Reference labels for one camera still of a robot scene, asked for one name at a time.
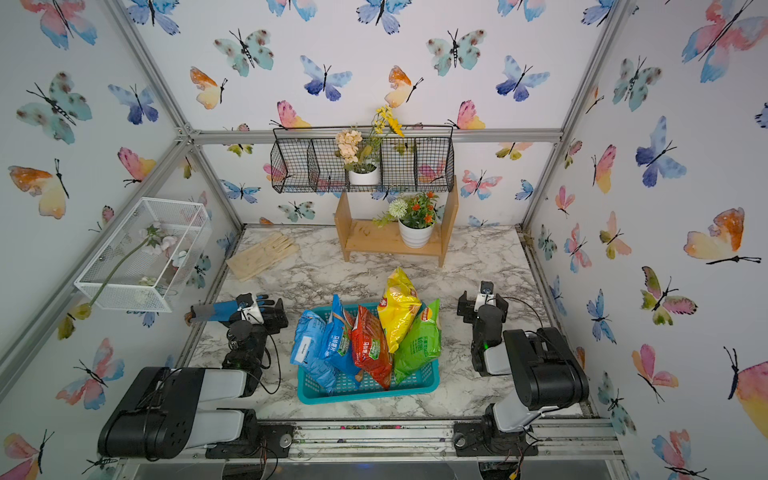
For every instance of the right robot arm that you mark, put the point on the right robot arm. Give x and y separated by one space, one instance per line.
545 374

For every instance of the red Lay's chips bag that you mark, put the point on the red Lay's chips bag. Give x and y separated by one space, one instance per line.
370 347

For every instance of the white pot beige flowers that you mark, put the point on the white pot beige flowers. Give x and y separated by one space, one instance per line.
362 151

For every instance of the black wire wall basket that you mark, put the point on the black wire wall basket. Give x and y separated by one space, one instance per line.
307 160

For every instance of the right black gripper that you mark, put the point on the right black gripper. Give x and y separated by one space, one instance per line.
467 305

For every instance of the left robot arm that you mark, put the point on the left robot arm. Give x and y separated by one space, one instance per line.
169 410

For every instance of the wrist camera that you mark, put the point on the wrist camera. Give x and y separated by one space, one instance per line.
485 296
249 307

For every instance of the blue black work glove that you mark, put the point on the blue black work glove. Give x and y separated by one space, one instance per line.
223 312

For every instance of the pink artificial flower stem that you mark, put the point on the pink artificial flower stem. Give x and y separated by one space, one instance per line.
134 271

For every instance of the green Lay's chips bag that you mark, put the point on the green Lay's chips bag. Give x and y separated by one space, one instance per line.
421 345

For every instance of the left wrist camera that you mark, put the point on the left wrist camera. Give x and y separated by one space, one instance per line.
249 307

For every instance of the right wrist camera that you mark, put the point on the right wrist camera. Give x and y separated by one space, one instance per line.
485 296

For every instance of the yellow Lay's chips bag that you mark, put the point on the yellow Lay's chips bag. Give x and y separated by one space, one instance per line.
398 308

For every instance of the wooden shelf stand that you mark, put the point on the wooden shelf stand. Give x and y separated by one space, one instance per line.
363 236

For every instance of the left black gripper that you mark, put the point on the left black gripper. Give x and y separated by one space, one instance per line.
273 327

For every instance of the teal plastic basket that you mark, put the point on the teal plastic basket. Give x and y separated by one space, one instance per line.
347 389

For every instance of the white pot orange flowers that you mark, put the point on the white pot orange flowers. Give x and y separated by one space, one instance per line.
415 214

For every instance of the light blue lime chips bag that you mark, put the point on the light blue lime chips bag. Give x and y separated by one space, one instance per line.
336 344

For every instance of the white mesh wall basket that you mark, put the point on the white mesh wall basket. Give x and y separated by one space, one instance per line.
190 221

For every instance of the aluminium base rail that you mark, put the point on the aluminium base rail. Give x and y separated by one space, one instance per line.
374 440

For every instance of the dark blue chips bag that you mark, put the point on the dark blue chips bag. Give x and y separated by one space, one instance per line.
307 350

